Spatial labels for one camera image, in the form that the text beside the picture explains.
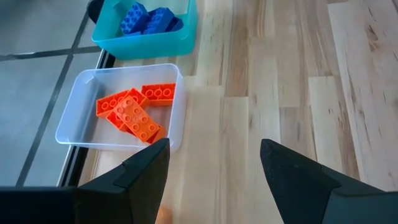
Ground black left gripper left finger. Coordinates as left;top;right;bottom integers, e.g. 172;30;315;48
76;139;170;224

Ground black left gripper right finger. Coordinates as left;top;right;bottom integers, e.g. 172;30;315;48
260;139;355;224

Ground orange toy building block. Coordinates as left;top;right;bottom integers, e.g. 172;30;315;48
113;95;162;144
105;110;130;133
141;83;177;107
146;125;168;145
95;87;150;119

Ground blue toy building block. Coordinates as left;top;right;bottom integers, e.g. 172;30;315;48
119;2;150;35
165;16;185;33
142;7;175;35

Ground clear plastic bin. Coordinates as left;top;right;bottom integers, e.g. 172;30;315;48
55;63;187;152

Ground translucent teal plastic bin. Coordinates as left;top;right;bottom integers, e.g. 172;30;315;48
91;0;199;61

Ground black aluminium table frame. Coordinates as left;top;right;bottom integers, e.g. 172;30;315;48
57;49;116;188

